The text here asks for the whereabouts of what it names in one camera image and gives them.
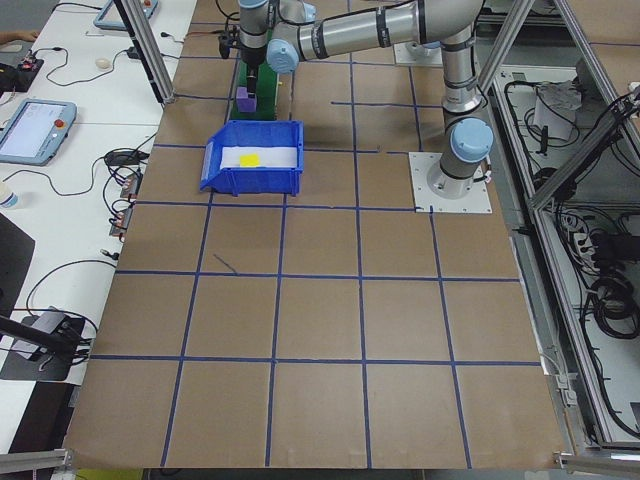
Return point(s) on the purple foam block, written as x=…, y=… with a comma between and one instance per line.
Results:
x=245, y=103

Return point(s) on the yellow foam block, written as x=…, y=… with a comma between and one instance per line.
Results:
x=249, y=160

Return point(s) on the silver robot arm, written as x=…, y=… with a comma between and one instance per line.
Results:
x=375, y=30

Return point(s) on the bare forearm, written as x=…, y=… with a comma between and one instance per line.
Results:
x=20, y=36

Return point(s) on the green conveyor belt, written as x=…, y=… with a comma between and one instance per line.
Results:
x=265, y=95

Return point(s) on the white foam pad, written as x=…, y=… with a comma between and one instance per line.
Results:
x=275, y=156

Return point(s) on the blue plastic storage bin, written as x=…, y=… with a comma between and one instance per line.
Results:
x=250, y=182

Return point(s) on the black power adapter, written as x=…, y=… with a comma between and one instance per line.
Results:
x=133, y=51

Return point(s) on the light blue teach pendant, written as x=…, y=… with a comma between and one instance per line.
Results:
x=30, y=132
x=125, y=12

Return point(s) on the white egg-shaped object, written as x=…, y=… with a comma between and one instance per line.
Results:
x=102, y=63

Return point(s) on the black power plug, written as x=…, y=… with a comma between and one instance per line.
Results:
x=117, y=158

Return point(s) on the small circuit board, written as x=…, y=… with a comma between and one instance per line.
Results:
x=120, y=225
x=131, y=187

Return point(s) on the white side table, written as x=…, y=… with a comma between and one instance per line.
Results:
x=75, y=100
x=60, y=240

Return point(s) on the red circuit board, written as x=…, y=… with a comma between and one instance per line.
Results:
x=30, y=63

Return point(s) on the white paper cup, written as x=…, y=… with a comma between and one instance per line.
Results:
x=9, y=197

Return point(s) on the black curved panel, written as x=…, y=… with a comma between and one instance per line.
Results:
x=15, y=260

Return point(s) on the grey white cloth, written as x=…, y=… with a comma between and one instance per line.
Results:
x=552, y=107

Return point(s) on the dark box device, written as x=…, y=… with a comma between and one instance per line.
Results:
x=55, y=325

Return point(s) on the white power strip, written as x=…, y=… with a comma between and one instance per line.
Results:
x=582, y=245

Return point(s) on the black box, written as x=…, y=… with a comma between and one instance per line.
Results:
x=612, y=247

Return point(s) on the aluminium corner bar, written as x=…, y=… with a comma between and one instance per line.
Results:
x=595, y=457
x=35, y=460

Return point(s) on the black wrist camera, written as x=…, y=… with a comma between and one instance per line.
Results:
x=227, y=44

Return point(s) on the aluminium profile post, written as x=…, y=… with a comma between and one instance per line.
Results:
x=150, y=55

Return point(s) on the white square base plate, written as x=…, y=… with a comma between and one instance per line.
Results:
x=475, y=200
x=407, y=57

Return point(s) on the metal V-shaped frame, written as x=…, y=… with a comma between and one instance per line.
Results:
x=580, y=160

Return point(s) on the black camera stand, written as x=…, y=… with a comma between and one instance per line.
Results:
x=25, y=367

